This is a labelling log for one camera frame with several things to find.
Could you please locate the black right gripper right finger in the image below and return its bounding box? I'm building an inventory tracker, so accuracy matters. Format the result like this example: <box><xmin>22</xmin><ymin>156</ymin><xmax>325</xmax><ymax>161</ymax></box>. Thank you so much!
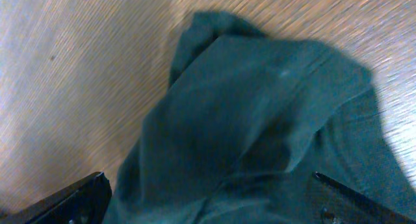
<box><xmin>311</xmin><ymin>171</ymin><xmax>415</xmax><ymax>224</ymax></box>

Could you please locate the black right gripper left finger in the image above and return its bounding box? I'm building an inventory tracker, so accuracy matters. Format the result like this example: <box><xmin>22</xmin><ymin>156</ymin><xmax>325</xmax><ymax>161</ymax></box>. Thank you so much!
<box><xmin>1</xmin><ymin>172</ymin><xmax>112</xmax><ymax>224</ymax></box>

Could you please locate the black Nike t-shirt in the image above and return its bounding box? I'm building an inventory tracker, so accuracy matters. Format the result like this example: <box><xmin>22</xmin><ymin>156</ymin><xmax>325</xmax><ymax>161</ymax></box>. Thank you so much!
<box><xmin>104</xmin><ymin>12</ymin><xmax>415</xmax><ymax>223</ymax></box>

